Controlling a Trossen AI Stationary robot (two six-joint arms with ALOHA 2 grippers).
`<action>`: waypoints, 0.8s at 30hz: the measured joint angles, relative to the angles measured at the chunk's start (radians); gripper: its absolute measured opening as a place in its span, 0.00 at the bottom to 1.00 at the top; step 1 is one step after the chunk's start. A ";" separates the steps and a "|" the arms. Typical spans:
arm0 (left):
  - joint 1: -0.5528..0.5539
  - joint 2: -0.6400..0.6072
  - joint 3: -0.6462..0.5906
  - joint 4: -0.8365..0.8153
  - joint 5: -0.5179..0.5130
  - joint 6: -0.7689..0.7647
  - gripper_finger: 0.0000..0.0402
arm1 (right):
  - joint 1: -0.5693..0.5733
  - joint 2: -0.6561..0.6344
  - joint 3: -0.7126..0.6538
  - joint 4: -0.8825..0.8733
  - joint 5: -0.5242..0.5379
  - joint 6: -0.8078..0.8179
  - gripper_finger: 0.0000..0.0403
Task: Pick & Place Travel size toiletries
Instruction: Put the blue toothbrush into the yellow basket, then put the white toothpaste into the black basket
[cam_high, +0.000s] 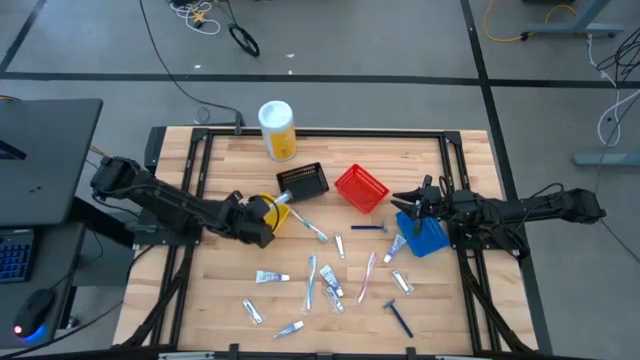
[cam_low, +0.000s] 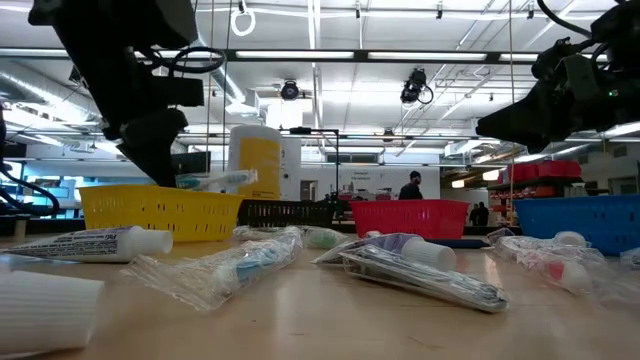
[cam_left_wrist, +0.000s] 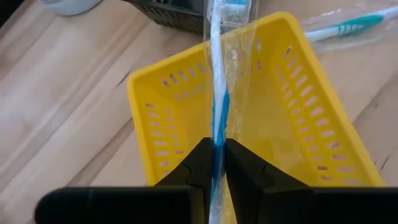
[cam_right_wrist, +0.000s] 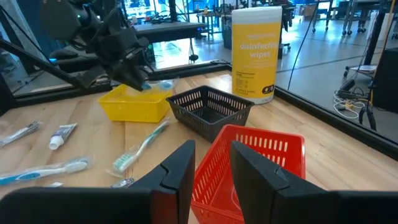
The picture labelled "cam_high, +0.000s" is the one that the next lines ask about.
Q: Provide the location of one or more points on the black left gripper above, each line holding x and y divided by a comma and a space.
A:
250, 225

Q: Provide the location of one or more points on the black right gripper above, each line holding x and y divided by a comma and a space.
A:
436, 202

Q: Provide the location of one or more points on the small white toothpaste tube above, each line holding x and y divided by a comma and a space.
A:
330, 277
289, 329
395, 247
270, 276

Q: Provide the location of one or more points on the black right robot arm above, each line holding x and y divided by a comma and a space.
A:
525, 207

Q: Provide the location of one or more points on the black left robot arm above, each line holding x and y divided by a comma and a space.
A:
165, 200

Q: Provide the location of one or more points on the yellow plastic basket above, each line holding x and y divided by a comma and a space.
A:
281, 219

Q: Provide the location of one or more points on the blue plastic basket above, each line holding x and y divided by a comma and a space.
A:
427, 241

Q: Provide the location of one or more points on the red plastic basket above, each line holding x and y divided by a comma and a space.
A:
361, 189

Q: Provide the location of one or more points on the black plastic basket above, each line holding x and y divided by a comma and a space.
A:
305, 182

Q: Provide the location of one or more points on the blue wrapped toothbrush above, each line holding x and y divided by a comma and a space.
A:
311, 280

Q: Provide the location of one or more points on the red wrapped toothbrush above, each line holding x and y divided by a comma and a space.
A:
366, 277

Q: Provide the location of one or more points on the white yellow wipes canister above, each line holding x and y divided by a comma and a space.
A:
277, 130

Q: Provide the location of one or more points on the grey desk leg foot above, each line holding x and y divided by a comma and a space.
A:
605, 159
575, 27

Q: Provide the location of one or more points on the black desk panel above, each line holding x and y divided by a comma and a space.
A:
50, 160

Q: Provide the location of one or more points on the black computer mouse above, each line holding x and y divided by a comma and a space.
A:
32, 312

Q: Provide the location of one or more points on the backlit black keyboard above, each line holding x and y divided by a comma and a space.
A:
15, 255

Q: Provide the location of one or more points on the black aluminium table frame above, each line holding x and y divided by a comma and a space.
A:
350, 133

